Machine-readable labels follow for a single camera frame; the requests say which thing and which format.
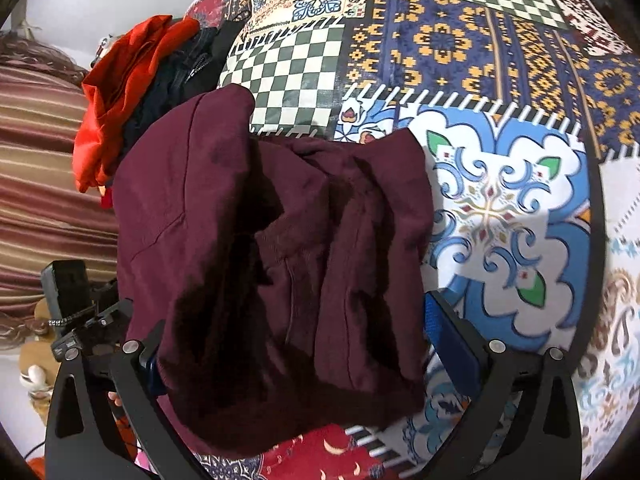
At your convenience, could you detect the maroon shirt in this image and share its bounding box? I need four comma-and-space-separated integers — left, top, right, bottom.
112, 84, 435, 458

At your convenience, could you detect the red garment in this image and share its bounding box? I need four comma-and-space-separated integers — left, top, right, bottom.
72, 15, 201, 208

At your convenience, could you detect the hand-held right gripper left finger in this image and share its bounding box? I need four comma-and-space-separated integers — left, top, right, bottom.
44, 320, 211, 480

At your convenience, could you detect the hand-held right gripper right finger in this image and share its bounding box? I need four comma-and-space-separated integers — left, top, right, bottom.
422, 289, 583, 480

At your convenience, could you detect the striped brown cloth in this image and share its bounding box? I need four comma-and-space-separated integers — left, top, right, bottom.
0, 30, 121, 351

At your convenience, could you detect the patchwork printed bedspread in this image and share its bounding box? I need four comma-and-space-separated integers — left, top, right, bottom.
180, 0, 640, 480

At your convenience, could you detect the black garment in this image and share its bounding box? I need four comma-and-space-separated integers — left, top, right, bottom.
120, 22, 246, 151

